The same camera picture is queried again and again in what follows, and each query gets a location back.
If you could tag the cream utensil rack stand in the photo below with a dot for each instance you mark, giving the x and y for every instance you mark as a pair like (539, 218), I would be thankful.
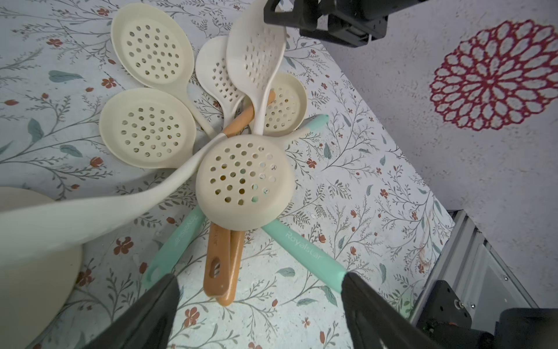
(77, 267)

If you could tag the cream skimmer edge-on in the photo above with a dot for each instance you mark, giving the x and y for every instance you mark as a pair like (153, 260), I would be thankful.
(254, 53)

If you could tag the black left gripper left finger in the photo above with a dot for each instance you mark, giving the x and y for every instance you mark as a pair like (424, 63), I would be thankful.
(148, 322)

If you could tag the cream skimmer near left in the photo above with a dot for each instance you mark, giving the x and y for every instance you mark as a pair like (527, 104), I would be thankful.
(148, 128)

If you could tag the cream skimmer round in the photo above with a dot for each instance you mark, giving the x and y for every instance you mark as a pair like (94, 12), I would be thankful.
(153, 48)

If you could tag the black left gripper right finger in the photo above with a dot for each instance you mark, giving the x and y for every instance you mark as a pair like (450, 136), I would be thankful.
(373, 322)

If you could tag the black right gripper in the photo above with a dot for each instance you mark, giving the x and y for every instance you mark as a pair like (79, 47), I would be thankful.
(350, 23)

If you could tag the cream skimmer behind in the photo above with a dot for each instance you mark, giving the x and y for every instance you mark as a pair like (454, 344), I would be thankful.
(212, 73)

